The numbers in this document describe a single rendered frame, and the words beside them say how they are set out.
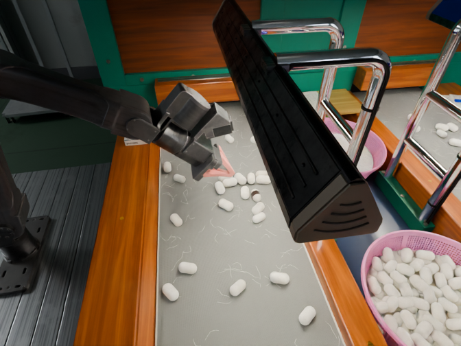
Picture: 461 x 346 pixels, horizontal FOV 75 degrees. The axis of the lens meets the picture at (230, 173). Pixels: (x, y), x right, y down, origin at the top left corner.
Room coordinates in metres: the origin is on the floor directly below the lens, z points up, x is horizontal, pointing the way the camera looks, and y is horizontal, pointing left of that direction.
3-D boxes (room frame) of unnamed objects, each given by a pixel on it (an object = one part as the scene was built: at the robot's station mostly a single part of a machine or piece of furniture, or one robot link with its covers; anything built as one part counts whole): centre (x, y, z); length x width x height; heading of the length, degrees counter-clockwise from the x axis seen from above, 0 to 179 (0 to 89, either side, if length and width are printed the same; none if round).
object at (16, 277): (0.39, 0.47, 0.71); 0.20 x 0.07 x 0.08; 11
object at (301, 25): (0.47, -0.12, 0.90); 0.20 x 0.19 x 0.45; 9
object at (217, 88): (0.89, 0.08, 0.83); 0.30 x 0.06 x 0.07; 99
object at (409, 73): (1.00, -0.59, 0.83); 0.30 x 0.06 x 0.07; 99
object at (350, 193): (0.46, -0.05, 1.08); 0.62 x 0.08 x 0.07; 9
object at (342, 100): (0.89, -0.26, 0.77); 0.33 x 0.15 x 0.01; 99
